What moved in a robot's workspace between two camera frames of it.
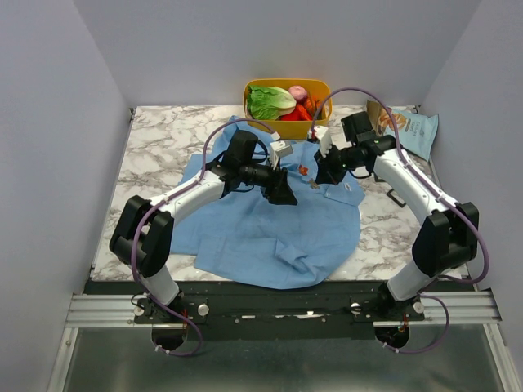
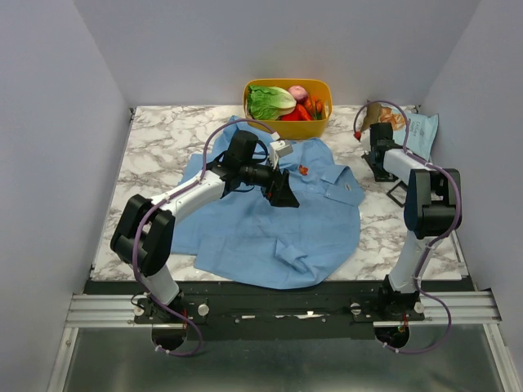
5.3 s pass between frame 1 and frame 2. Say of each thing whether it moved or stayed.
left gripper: stayed
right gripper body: moved
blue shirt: stayed
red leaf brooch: stayed
